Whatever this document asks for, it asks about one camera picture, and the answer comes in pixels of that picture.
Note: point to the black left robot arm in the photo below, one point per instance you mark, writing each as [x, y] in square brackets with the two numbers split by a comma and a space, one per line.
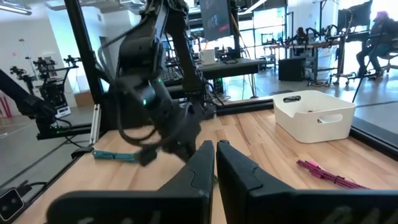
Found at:
[140, 56]

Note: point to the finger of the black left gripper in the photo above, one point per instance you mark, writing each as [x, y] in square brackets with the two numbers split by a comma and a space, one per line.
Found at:
[147, 155]
[182, 154]

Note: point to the black low camera box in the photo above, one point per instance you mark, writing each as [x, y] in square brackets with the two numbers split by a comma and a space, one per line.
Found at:
[11, 203]

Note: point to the black neighbouring robot arm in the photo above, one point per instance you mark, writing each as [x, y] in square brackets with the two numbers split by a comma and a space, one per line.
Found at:
[28, 102]

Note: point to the background workbench with arms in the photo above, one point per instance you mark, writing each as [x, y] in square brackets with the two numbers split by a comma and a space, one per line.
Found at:
[308, 46]

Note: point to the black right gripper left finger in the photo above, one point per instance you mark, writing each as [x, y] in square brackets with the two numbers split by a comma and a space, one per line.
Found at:
[186, 202]

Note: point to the ceiling light strip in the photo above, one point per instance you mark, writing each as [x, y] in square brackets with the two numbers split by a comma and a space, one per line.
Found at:
[14, 8]

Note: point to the person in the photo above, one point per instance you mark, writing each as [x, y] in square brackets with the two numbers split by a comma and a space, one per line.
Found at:
[377, 40]

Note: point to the black frame clamp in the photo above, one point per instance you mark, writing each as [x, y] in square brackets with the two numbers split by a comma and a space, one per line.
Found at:
[81, 152]

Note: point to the black keyboard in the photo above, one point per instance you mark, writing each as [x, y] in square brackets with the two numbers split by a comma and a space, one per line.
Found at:
[174, 76]

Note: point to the black aluminium table frame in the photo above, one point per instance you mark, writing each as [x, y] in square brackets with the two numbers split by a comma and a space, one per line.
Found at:
[84, 46]

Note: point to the dark grey desk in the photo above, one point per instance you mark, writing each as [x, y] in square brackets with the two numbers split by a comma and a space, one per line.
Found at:
[236, 67]

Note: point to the white plastic bin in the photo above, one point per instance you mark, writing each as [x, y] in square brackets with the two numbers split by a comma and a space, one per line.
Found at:
[311, 130]

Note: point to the background robot rig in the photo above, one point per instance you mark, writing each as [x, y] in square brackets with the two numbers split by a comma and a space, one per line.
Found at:
[49, 84]

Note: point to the black computer monitor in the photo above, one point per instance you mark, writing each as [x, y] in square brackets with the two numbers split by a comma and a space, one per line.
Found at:
[216, 18]

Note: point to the white frame bracket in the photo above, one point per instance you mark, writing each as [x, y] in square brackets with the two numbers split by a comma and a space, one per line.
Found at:
[95, 124]

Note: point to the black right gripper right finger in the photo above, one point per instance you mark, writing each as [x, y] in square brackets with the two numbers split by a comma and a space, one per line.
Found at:
[248, 202]

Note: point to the black computer tower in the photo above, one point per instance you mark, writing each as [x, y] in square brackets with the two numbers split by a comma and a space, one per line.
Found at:
[291, 69]

